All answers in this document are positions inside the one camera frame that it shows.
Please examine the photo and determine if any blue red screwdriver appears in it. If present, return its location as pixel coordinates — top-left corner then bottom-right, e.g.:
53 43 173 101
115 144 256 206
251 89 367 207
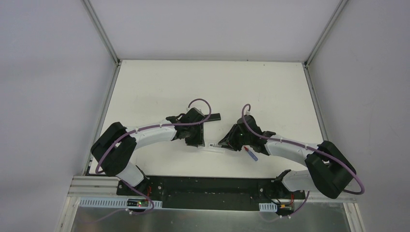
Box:
244 146 259 161

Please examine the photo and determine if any white remote control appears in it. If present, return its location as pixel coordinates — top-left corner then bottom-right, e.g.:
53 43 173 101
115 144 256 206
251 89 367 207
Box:
197 141 225 154

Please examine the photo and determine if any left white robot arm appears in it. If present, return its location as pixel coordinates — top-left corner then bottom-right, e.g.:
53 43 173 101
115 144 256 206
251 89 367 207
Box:
90 108 206 196

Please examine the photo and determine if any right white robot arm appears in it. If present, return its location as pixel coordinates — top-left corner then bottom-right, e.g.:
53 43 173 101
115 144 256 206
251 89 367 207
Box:
218 115 357 199

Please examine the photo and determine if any black remote control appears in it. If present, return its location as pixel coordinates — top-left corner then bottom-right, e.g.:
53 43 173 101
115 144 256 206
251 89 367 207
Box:
206 113 221 122

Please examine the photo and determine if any right controller board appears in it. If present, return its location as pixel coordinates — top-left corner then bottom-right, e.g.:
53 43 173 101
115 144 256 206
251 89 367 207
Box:
258 203 294 214

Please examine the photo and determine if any controller board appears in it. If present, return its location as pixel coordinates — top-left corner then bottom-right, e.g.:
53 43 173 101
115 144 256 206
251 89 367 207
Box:
79 197 162 209
258 203 294 214

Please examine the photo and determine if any left controller board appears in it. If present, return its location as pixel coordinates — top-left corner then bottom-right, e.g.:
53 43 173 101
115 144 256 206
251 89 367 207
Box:
79 197 162 209

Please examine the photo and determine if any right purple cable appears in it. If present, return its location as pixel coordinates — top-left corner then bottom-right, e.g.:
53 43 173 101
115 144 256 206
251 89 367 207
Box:
241 103 366 196

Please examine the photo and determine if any purple cable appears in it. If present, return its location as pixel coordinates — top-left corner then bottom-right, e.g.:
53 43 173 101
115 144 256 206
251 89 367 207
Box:
95 98 212 175
241 103 366 196

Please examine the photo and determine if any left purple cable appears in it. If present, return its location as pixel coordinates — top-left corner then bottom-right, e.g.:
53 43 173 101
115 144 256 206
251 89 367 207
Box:
95 98 212 175

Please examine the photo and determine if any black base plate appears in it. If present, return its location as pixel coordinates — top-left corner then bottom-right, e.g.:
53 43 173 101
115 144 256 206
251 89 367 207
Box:
136 175 306 211

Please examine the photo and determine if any aluminium frame rail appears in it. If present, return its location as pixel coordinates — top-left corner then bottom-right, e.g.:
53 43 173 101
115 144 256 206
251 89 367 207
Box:
68 175 357 204

